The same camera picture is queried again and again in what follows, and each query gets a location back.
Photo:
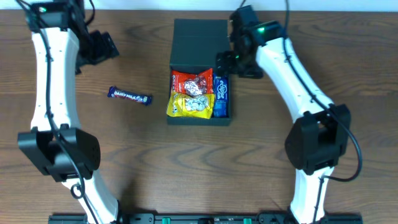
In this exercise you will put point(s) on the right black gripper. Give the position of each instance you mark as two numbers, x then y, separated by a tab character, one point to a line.
224	63

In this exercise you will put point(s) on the light blue snack bar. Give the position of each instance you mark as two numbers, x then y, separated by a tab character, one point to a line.
220	109

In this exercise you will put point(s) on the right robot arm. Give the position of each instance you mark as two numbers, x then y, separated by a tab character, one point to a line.
318	137

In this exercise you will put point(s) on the blue Eclipse mint pack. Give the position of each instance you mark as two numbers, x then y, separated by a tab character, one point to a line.
221	88

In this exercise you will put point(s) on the purple Dairy Milk bar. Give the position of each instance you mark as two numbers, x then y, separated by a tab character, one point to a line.
115	92

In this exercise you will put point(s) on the dark green gift box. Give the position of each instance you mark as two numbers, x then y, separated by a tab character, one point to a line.
195	45

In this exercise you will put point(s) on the red Halls candy bag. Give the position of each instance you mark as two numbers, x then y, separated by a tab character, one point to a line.
192	84

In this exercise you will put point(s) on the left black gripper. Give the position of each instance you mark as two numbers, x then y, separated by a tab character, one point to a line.
104	45

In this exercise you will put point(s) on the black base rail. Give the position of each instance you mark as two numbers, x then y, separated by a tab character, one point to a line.
261	218

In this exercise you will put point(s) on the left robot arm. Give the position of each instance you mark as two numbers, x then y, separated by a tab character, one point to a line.
56	143

